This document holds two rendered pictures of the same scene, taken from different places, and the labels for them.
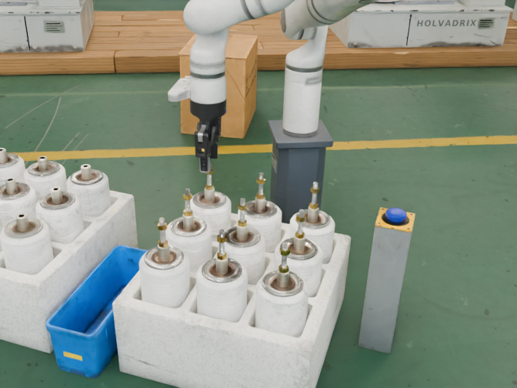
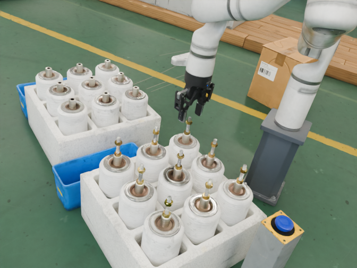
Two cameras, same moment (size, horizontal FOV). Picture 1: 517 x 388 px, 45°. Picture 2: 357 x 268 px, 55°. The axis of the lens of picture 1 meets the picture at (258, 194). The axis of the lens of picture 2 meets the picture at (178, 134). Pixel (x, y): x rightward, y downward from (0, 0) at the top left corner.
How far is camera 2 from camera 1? 0.56 m
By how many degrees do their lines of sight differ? 27
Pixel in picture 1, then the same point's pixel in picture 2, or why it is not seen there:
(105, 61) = (239, 39)
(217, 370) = (112, 251)
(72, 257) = (93, 136)
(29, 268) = (65, 131)
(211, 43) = (209, 31)
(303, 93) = (294, 98)
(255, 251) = (176, 190)
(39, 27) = not seen: hidden behind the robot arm
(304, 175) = (274, 156)
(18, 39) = not seen: hidden behind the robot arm
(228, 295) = (129, 209)
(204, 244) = (154, 167)
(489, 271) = not seen: outside the picture
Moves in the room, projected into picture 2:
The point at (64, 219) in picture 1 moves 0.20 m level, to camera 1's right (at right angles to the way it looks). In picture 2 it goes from (101, 112) to (144, 139)
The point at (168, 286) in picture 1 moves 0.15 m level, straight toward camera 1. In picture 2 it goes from (108, 182) to (68, 218)
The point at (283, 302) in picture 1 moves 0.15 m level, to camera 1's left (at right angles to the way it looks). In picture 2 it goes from (151, 237) to (105, 201)
